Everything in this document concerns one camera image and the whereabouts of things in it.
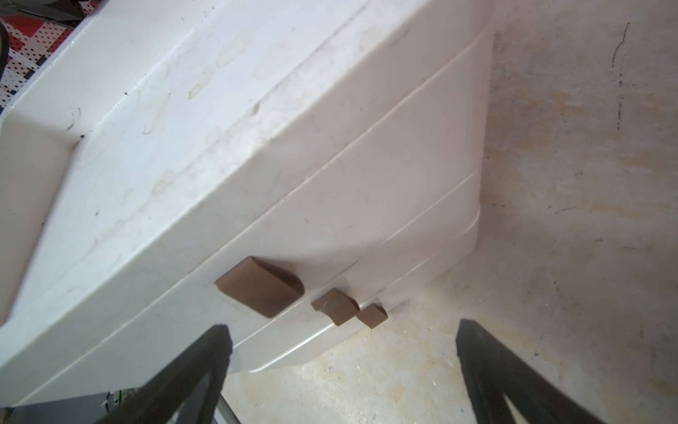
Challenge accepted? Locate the brown drawer handle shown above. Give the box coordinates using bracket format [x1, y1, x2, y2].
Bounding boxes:
[311, 288, 360, 326]
[356, 303, 388, 329]
[215, 256, 305, 318]

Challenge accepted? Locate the brown middle drawer handle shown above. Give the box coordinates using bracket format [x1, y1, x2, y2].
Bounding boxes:
[311, 288, 360, 326]

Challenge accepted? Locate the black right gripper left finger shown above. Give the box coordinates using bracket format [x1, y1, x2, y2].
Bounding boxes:
[99, 324, 233, 423]

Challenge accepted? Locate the white top drawer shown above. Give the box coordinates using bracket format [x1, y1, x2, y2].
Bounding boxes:
[1, 29, 492, 406]

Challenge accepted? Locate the brown top drawer handle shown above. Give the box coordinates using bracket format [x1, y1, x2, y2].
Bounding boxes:
[215, 256, 305, 318]

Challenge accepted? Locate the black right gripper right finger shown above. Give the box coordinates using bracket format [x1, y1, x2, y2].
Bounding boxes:
[456, 319, 601, 423]

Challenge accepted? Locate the white plastic drawer cabinet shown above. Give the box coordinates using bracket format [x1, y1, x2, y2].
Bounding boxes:
[1, 1, 495, 375]

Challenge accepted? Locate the brown bottom drawer handle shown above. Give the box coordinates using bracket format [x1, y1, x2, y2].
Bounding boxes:
[356, 303, 388, 329]

